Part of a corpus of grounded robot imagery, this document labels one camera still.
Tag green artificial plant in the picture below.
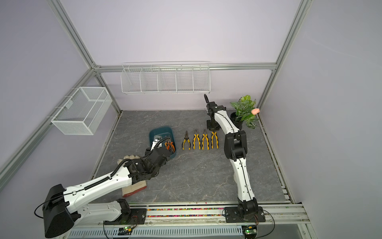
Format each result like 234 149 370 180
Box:
230 95 258 129

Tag yellow black combination pliers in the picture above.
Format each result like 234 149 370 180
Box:
202 129 210 150

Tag white wire basket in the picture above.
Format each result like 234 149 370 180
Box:
51 87 112 135

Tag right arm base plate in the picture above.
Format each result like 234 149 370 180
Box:
222 207 266 223

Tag beige work glove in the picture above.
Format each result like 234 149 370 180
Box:
117 155 147 198

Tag black plant pot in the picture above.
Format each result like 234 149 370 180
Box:
229 112 243 130

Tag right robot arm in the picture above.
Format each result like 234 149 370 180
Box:
205 97 259 221

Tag large yellow combination pliers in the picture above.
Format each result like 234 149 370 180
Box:
193 129 201 150

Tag pink tulip flower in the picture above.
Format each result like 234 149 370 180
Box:
251 108 260 115

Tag white wire wall shelf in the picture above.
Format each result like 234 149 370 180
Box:
120 61 211 94

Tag orange needle nose pliers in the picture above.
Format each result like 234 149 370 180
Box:
165 138 176 153

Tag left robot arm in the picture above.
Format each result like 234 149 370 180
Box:
41 147 173 239

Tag teal plastic storage box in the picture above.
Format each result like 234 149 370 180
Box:
149 126 177 159

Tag yellow needle nose pliers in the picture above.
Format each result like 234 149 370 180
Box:
182 130 191 150

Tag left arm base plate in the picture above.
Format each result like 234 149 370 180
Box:
105 208 147 225

